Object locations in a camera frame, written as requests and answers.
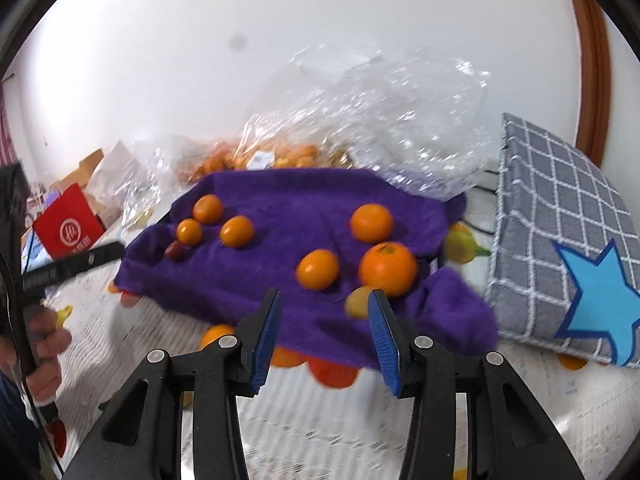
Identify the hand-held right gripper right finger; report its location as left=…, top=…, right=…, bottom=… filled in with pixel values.
left=367, top=288, right=586, bottom=480

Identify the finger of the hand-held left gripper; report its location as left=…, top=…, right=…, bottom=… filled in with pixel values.
left=21, top=241, right=127, bottom=291

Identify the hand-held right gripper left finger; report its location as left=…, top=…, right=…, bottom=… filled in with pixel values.
left=62, top=287, right=284, bottom=480

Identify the small green yellow fruit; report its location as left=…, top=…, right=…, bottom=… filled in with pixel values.
left=345, top=286, right=373, bottom=320

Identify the large mandarin orange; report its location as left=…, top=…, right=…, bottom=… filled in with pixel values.
left=358, top=241, right=418, bottom=297
left=349, top=203, right=394, bottom=243

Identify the small mandarin orange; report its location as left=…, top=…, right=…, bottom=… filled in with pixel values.
left=175, top=218, right=204, bottom=247
left=192, top=194, right=224, bottom=225
left=220, top=215, right=255, bottom=248
left=295, top=249, right=340, bottom=291

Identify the purple towel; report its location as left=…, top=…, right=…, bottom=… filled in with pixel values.
left=114, top=169, right=501, bottom=372

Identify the person's left hand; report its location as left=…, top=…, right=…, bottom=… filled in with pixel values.
left=24, top=307, right=73, bottom=405

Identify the red paper bag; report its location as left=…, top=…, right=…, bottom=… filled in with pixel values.
left=32, top=183, right=107, bottom=260

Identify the fruit print tablecloth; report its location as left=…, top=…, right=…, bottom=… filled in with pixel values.
left=20, top=200, right=640, bottom=480

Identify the white plastic bag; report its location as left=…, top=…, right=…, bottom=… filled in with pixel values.
left=87, top=140, right=151, bottom=203

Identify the small clear plastic bag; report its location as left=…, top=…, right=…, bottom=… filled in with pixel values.
left=120, top=132, right=203, bottom=233

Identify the pile of bagged oranges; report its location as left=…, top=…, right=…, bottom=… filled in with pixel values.
left=187, top=142, right=351, bottom=183

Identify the grey checked star pillow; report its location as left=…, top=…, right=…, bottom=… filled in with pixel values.
left=487, top=112, right=640, bottom=367

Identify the large clear plastic bag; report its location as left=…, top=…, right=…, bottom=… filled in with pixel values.
left=240, top=45, right=493, bottom=202

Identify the brown wooden door frame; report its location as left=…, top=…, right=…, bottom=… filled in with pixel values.
left=562, top=0, right=615, bottom=167

